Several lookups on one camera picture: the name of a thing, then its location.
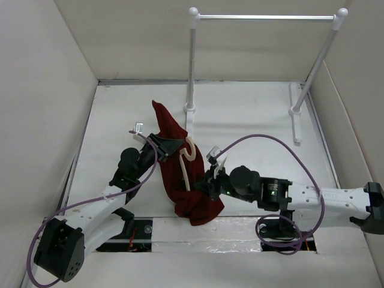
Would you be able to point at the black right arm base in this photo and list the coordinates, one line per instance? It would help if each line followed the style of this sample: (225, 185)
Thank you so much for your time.
(275, 229)

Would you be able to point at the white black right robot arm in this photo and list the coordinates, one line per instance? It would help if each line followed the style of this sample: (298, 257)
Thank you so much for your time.
(362, 207)

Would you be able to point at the dark red t shirt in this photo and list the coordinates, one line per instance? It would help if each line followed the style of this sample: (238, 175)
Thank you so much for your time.
(179, 177)

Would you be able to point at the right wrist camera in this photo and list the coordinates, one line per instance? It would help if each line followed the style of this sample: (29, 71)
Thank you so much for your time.
(216, 160)

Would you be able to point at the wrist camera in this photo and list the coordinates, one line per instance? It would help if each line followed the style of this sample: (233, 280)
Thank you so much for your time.
(138, 128)
(216, 160)

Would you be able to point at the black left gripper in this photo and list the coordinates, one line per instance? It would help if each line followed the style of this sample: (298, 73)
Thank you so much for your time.
(162, 147)

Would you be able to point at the white metal clothes rack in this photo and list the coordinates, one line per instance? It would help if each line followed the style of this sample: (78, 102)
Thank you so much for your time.
(297, 96)

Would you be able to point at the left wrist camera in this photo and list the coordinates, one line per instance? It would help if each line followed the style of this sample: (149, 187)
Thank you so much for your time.
(138, 128)

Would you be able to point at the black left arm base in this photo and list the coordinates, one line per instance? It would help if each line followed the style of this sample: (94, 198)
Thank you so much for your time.
(136, 236)

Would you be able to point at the beige wooden hanger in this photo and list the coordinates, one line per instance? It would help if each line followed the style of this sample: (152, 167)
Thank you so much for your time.
(189, 156)

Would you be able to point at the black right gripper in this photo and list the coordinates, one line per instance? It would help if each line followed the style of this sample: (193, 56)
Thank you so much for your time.
(209, 185)

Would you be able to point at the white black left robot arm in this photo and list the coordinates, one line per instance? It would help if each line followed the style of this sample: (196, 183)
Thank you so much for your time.
(65, 242)

